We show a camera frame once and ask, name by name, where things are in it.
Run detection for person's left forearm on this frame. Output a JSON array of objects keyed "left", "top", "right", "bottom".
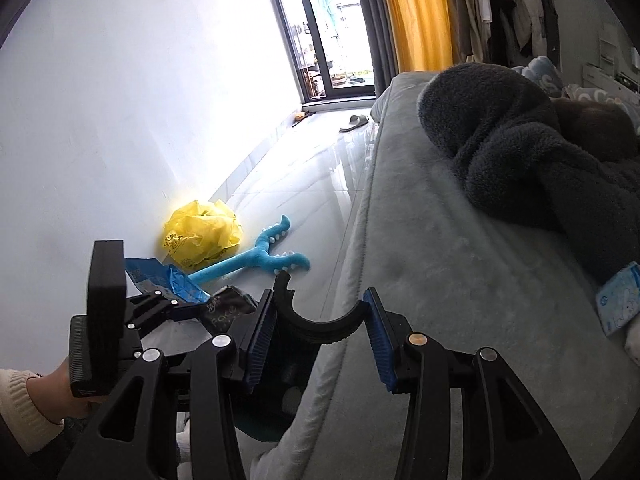
[{"left": 0, "top": 360, "right": 96, "bottom": 453}]

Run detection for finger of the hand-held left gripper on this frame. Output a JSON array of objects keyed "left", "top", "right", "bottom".
[
  {"left": 131, "top": 305, "right": 213, "bottom": 348},
  {"left": 126, "top": 292, "right": 181, "bottom": 318}
]

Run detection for yellow plastic bag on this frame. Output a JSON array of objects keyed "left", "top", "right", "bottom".
[{"left": 159, "top": 199, "right": 244, "bottom": 271}]

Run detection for black curved plastic piece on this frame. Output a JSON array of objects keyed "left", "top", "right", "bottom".
[{"left": 272, "top": 271, "right": 371, "bottom": 346}]

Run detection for light blue fleece cloth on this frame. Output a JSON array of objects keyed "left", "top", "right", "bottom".
[{"left": 517, "top": 55, "right": 640, "bottom": 106}]

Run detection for dark grey fleece blanket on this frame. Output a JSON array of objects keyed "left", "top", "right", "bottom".
[{"left": 417, "top": 62, "right": 640, "bottom": 286}]

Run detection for grey curtain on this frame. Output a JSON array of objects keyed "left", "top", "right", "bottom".
[{"left": 350, "top": 0, "right": 401, "bottom": 91}]

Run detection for blue plush toy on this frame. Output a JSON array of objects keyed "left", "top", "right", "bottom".
[{"left": 187, "top": 215, "right": 311, "bottom": 285}]

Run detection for blue plastic packet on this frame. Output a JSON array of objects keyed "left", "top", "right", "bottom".
[{"left": 124, "top": 257, "right": 211, "bottom": 306}]

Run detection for black tissue pack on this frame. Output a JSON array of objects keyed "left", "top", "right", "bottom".
[{"left": 200, "top": 285, "right": 259, "bottom": 336}]

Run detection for hanging clothes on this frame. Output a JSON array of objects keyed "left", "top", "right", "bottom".
[{"left": 442, "top": 0, "right": 561, "bottom": 68}]

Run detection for brown pillow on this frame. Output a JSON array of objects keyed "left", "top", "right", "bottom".
[{"left": 552, "top": 99, "right": 640, "bottom": 161}]

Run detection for grey slipper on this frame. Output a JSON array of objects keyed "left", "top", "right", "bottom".
[{"left": 339, "top": 114, "right": 371, "bottom": 134}]

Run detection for white shelf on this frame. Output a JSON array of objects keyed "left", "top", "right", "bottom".
[{"left": 582, "top": 22, "right": 640, "bottom": 91}]

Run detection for yellow curtain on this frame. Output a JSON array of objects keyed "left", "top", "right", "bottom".
[{"left": 375, "top": 0, "right": 453, "bottom": 73}]

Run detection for black sliding door frame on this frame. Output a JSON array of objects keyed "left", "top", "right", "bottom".
[{"left": 257, "top": 0, "right": 381, "bottom": 111}]

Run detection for blue cartoon tissue pack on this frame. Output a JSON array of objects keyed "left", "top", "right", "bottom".
[{"left": 595, "top": 262, "right": 640, "bottom": 337}]

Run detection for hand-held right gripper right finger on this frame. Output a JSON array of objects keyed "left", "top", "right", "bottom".
[{"left": 362, "top": 287, "right": 581, "bottom": 480}]

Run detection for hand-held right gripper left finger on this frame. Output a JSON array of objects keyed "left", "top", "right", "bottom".
[{"left": 59, "top": 290, "right": 278, "bottom": 480}]

